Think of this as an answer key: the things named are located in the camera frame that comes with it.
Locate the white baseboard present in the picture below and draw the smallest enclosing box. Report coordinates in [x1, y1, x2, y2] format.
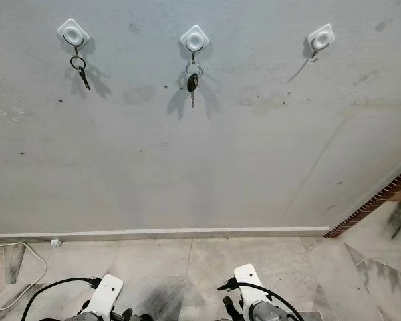
[0, 226, 331, 241]

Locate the red tile door trim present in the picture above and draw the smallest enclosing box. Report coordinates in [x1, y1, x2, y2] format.
[323, 163, 401, 239]

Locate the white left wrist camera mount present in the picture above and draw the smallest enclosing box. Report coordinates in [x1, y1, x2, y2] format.
[86, 273, 124, 316]

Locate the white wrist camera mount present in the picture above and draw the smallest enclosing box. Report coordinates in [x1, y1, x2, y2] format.
[86, 273, 124, 316]
[233, 263, 268, 305]

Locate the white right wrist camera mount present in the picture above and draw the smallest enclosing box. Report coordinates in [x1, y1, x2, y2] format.
[233, 263, 268, 305]

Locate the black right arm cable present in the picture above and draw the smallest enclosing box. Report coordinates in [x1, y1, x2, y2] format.
[217, 280, 305, 321]

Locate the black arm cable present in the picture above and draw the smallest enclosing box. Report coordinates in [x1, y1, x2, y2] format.
[20, 276, 102, 321]
[217, 280, 305, 321]

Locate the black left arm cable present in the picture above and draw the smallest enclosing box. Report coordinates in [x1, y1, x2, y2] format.
[20, 276, 102, 321]

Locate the white floor cable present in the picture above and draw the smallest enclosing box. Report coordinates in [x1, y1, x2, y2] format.
[0, 242, 48, 312]

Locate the black car key with ring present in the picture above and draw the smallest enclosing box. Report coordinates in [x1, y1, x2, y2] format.
[185, 62, 203, 108]

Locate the small black key on ring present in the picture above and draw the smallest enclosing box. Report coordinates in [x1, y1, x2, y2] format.
[70, 55, 92, 91]

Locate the white square wall hook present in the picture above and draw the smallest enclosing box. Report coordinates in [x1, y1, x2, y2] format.
[57, 18, 90, 58]
[307, 24, 336, 62]
[180, 25, 211, 64]

